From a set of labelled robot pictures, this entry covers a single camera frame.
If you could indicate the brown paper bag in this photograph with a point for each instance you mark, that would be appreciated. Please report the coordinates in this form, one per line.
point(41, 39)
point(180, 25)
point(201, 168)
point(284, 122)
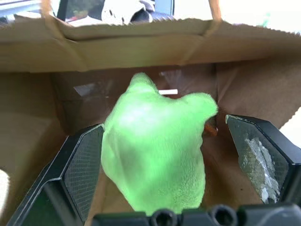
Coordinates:
point(42, 94)

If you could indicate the green plush toy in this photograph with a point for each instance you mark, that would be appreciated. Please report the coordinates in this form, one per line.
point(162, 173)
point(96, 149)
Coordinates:
point(155, 148)

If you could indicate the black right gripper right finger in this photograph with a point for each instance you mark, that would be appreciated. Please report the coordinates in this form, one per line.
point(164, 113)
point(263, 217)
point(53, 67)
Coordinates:
point(263, 160)

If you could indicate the black and white plush toy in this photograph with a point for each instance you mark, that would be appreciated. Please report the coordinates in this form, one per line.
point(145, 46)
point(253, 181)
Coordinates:
point(138, 11)

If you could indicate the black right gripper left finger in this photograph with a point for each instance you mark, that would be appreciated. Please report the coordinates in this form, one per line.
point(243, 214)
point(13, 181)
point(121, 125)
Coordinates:
point(77, 169)

